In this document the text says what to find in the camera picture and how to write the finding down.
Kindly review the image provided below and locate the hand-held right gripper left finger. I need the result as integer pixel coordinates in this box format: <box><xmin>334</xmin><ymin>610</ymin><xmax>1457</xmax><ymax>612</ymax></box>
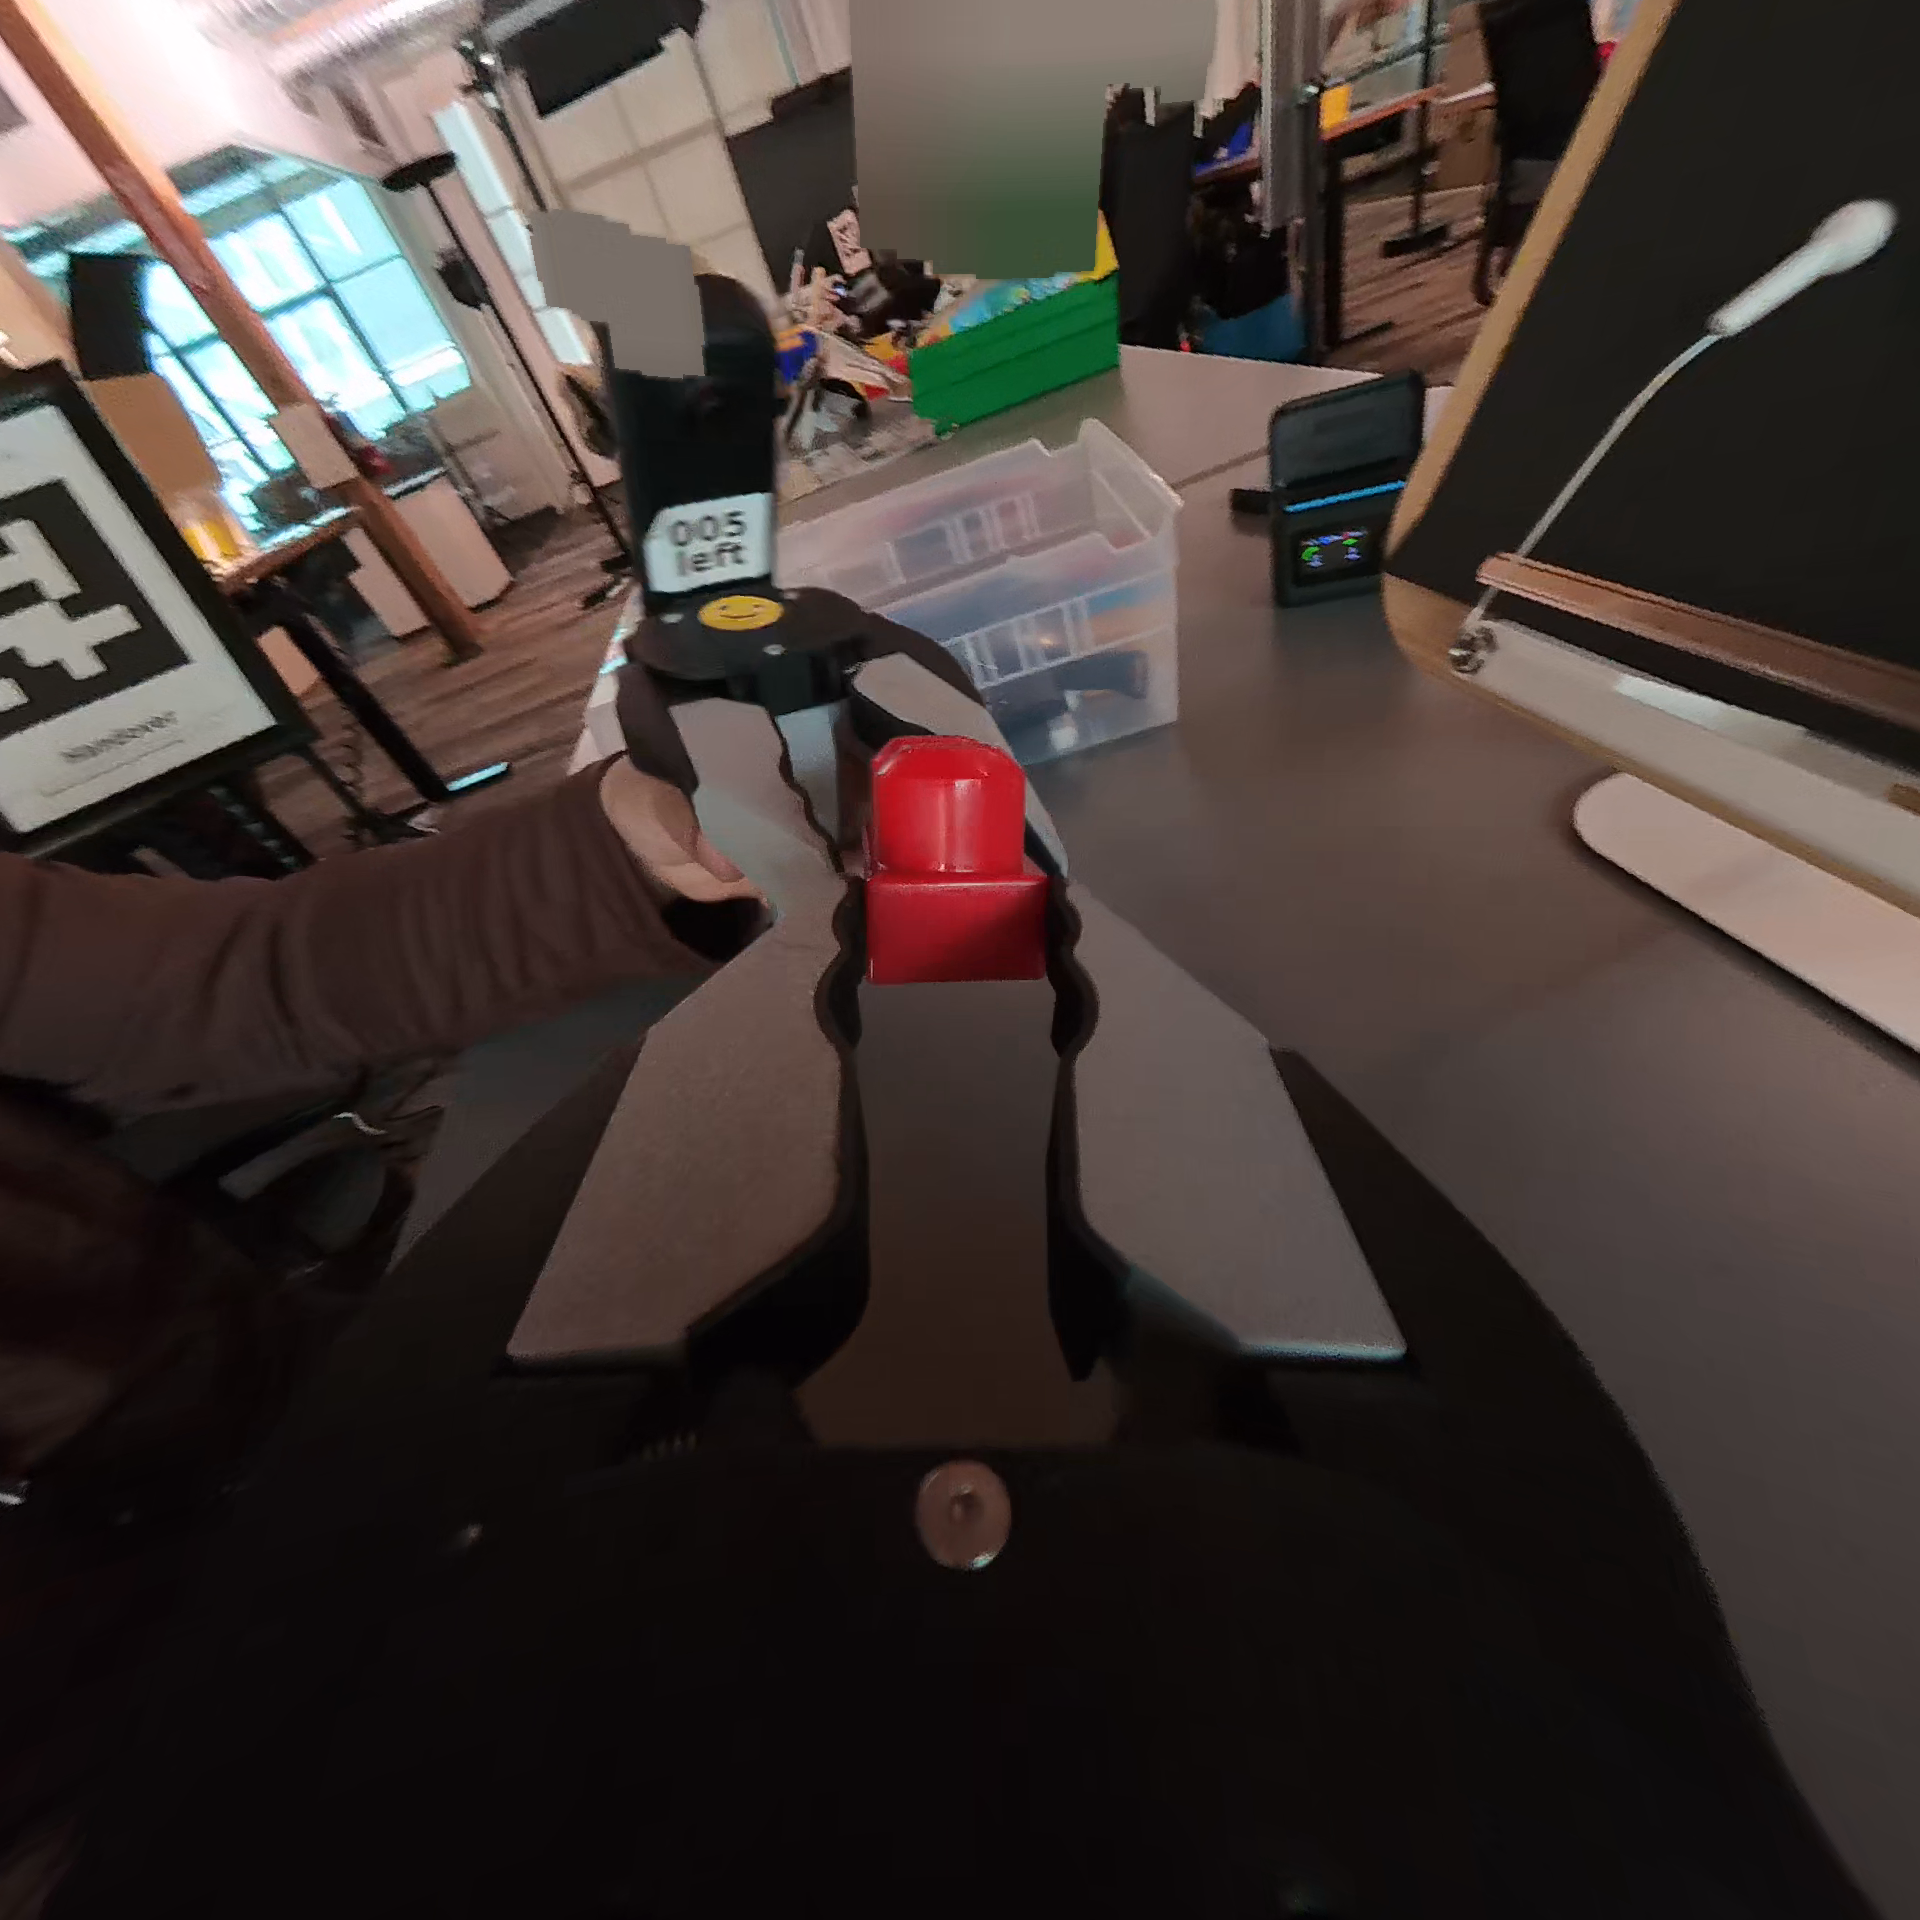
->
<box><xmin>507</xmin><ymin>895</ymin><xmax>877</xmax><ymax>1370</ymax></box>

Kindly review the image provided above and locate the black floor lamp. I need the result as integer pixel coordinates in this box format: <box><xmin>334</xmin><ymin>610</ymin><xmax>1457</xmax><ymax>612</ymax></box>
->
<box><xmin>382</xmin><ymin>149</ymin><xmax>633</xmax><ymax>573</ymax></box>

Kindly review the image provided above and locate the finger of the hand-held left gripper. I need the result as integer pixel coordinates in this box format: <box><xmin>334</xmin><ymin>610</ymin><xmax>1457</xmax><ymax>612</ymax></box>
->
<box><xmin>677</xmin><ymin>700</ymin><xmax>846</xmax><ymax>945</ymax></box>
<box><xmin>843</xmin><ymin>656</ymin><xmax>1078</xmax><ymax>891</ymax></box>

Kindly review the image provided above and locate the black board book stand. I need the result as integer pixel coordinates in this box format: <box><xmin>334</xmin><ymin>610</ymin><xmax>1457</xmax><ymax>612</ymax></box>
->
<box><xmin>1381</xmin><ymin>0</ymin><xmax>1920</xmax><ymax>1051</ymax></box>

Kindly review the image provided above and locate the white cabinet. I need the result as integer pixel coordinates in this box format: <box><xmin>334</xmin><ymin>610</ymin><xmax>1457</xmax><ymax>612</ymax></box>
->
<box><xmin>345</xmin><ymin>478</ymin><xmax>513</xmax><ymax>619</ymax></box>

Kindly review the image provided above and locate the wire page holder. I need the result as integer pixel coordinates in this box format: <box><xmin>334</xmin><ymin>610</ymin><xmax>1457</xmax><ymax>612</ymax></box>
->
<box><xmin>1446</xmin><ymin>199</ymin><xmax>1901</xmax><ymax>678</ymax></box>

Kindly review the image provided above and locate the person's left forearm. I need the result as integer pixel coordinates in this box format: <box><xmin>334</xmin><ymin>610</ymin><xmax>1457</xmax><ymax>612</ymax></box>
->
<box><xmin>0</xmin><ymin>766</ymin><xmax>707</xmax><ymax>1119</ymax></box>

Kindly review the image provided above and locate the clear plastic bin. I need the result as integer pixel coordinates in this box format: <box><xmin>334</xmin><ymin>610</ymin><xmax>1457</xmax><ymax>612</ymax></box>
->
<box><xmin>779</xmin><ymin>419</ymin><xmax>1189</xmax><ymax>770</ymax></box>

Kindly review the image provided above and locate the black studio light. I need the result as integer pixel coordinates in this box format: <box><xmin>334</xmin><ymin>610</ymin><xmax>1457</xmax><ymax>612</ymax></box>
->
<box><xmin>497</xmin><ymin>0</ymin><xmax>707</xmax><ymax>114</ymax></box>

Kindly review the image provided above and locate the green storage bin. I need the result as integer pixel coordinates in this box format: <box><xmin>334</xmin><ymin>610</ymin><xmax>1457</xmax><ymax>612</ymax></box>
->
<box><xmin>907</xmin><ymin>270</ymin><xmax>1124</xmax><ymax>436</ymax></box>

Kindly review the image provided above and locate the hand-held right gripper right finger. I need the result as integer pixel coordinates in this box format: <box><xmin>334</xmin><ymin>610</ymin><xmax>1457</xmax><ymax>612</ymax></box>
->
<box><xmin>1043</xmin><ymin>882</ymin><xmax>1412</xmax><ymax>1382</ymax></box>

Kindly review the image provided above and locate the black white marker sign board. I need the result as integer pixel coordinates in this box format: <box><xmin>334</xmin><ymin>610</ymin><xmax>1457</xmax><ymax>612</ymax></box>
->
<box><xmin>0</xmin><ymin>359</ymin><xmax>472</xmax><ymax>870</ymax></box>

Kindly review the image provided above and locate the red toy block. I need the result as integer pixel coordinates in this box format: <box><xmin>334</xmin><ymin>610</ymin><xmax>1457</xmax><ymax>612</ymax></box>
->
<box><xmin>862</xmin><ymin>734</ymin><xmax>1053</xmax><ymax>986</ymax></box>

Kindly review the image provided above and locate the black charging case with screen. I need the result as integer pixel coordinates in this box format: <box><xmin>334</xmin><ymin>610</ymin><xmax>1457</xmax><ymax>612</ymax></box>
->
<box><xmin>1267</xmin><ymin>372</ymin><xmax>1426</xmax><ymax>610</ymax></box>

